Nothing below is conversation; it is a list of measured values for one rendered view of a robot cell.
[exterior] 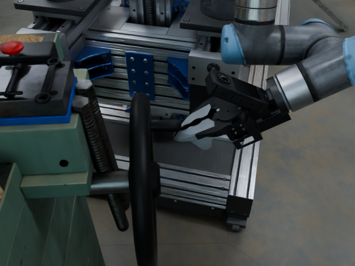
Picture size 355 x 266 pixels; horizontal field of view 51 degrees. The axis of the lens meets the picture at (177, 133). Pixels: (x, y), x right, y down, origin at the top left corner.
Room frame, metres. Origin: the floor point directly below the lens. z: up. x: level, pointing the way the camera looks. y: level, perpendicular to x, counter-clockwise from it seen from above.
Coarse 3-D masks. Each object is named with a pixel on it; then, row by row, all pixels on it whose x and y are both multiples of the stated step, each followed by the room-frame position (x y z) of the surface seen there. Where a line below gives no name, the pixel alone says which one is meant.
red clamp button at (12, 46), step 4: (4, 44) 0.45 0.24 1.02; (8, 44) 0.45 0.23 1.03; (12, 44) 0.45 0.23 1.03; (16, 44) 0.45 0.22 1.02; (20, 44) 0.45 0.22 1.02; (0, 48) 0.45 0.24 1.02; (4, 48) 0.44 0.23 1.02; (8, 48) 0.44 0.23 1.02; (12, 48) 0.44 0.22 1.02; (16, 48) 0.44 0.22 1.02; (20, 48) 0.44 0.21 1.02; (4, 52) 0.44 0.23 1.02; (8, 52) 0.43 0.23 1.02; (12, 52) 0.44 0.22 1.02; (16, 52) 0.44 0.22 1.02
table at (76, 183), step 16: (0, 176) 0.32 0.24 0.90; (16, 176) 0.33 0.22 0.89; (32, 176) 0.34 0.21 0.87; (48, 176) 0.34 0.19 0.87; (64, 176) 0.34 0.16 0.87; (80, 176) 0.34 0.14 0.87; (16, 192) 0.31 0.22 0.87; (32, 192) 0.33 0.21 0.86; (48, 192) 0.33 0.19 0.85; (64, 192) 0.33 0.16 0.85; (80, 192) 0.33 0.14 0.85; (0, 208) 0.27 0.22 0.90; (16, 208) 0.30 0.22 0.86; (0, 224) 0.25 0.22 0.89; (16, 224) 0.28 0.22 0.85; (0, 240) 0.24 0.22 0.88; (0, 256) 0.22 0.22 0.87
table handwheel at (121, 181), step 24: (144, 96) 0.44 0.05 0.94; (144, 120) 0.37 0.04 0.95; (144, 144) 0.34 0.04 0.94; (144, 168) 0.31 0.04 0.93; (96, 192) 0.36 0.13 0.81; (120, 192) 0.37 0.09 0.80; (144, 192) 0.28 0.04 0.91; (144, 216) 0.26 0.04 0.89; (144, 240) 0.25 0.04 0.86; (144, 264) 0.24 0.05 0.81
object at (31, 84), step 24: (24, 48) 0.47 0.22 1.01; (48, 48) 0.47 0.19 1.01; (0, 72) 0.42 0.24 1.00; (24, 72) 0.42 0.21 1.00; (72, 72) 0.44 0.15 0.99; (0, 96) 0.37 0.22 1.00; (24, 96) 0.37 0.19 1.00; (72, 96) 0.40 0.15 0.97; (0, 120) 0.35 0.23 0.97; (24, 120) 0.36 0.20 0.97; (48, 120) 0.36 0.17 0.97
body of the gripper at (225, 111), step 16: (272, 80) 0.52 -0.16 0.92; (272, 96) 0.51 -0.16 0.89; (224, 112) 0.50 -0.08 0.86; (240, 112) 0.48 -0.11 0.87; (256, 112) 0.50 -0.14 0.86; (272, 112) 0.50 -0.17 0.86; (288, 112) 0.49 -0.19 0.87; (240, 128) 0.49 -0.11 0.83; (256, 128) 0.48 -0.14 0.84; (240, 144) 0.48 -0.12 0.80
